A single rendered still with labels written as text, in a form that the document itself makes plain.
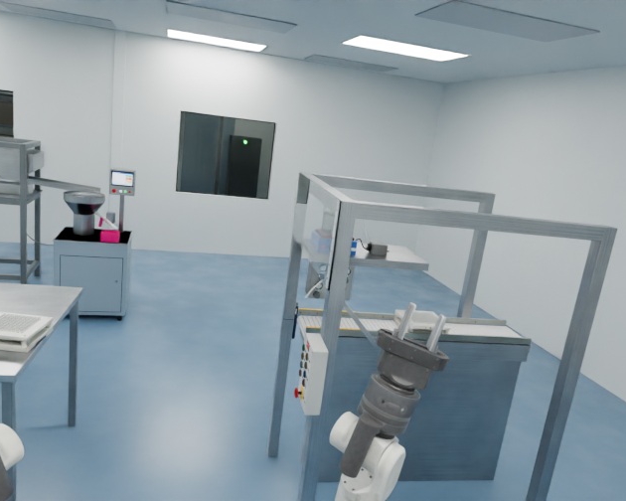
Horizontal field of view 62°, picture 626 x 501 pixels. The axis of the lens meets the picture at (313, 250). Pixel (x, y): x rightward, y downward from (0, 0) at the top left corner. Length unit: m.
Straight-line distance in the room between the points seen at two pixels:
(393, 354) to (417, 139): 7.63
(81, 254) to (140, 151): 2.84
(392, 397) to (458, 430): 2.53
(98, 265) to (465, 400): 3.37
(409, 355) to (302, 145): 7.03
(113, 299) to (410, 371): 4.45
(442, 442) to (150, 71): 5.95
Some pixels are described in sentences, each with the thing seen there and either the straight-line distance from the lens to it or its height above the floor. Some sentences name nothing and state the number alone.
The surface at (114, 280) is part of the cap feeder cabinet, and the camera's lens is 5.12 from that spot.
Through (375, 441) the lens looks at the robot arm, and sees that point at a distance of 0.92.
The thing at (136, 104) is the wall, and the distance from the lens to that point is 7.59.
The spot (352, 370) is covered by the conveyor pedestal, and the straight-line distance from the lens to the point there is 2.96.
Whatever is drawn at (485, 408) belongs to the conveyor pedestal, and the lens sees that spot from 3.39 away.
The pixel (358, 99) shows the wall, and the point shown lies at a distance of 8.03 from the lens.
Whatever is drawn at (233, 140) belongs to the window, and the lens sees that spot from 7.73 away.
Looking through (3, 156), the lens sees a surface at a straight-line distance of 5.89.
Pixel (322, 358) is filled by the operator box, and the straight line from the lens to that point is 1.93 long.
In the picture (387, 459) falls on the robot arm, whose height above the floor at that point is 1.48.
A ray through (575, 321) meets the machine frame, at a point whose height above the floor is 1.33.
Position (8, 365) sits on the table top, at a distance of 2.51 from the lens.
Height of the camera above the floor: 1.99
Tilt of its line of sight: 13 degrees down
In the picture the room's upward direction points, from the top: 7 degrees clockwise
